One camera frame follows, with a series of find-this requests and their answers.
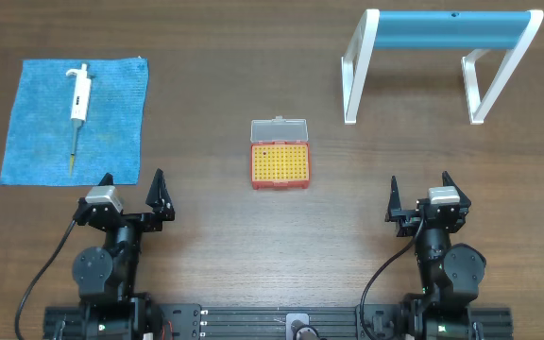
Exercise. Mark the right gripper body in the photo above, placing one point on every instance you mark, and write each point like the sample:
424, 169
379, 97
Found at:
439, 217

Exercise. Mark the red and yellow tip box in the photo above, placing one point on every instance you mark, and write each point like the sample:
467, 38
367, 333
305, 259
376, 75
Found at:
280, 163

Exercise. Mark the white pipette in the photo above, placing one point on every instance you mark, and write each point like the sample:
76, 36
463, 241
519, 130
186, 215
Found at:
80, 96

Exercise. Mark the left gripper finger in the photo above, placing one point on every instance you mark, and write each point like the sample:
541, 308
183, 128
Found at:
107, 180
161, 198

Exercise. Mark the white and blue stand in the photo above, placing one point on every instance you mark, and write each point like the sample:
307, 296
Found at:
442, 29

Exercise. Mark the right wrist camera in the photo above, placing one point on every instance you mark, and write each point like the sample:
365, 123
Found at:
443, 194

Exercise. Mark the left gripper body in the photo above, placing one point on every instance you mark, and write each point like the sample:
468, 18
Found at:
130, 222

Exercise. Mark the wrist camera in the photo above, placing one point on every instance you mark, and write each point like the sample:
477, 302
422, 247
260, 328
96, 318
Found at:
443, 194
104, 196

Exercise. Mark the blue cloth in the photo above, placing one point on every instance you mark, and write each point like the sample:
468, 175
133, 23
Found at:
111, 127

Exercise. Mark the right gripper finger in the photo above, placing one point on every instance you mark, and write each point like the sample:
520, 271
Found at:
462, 196
395, 203

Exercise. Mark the mounting rail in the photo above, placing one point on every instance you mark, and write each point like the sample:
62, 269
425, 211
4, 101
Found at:
253, 322

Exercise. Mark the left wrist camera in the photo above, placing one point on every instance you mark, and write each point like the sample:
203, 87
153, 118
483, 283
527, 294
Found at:
104, 196

